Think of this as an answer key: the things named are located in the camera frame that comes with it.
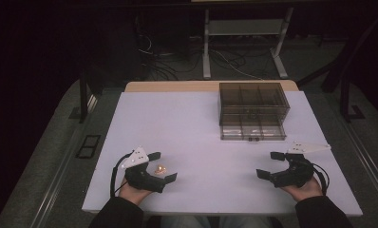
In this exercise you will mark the wooden table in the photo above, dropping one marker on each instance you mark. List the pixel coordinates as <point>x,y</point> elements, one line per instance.
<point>177,86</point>

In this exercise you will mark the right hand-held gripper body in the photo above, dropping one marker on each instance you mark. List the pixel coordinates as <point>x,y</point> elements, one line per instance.
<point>296,174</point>

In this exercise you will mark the person's left hand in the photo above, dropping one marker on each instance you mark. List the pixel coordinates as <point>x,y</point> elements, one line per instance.
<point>133,193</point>

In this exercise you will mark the smoky clear drawer box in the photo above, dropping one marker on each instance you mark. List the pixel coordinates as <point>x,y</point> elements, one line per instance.
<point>253,110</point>

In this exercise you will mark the person's right hand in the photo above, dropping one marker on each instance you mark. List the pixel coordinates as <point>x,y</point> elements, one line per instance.
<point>306,191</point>

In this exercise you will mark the grey metal stand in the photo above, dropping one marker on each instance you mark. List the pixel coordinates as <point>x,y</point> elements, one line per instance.
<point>245,28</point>

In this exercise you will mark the small shiny amber trinket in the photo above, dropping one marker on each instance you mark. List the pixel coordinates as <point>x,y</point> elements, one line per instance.
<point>160,170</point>

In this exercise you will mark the white table cover board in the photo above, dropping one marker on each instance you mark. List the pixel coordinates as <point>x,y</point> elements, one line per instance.
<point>193,133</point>

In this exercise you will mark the black stand post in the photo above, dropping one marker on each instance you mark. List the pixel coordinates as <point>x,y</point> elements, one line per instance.
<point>345,98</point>

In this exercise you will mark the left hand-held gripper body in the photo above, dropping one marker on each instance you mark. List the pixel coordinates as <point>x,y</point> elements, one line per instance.
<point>146,182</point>

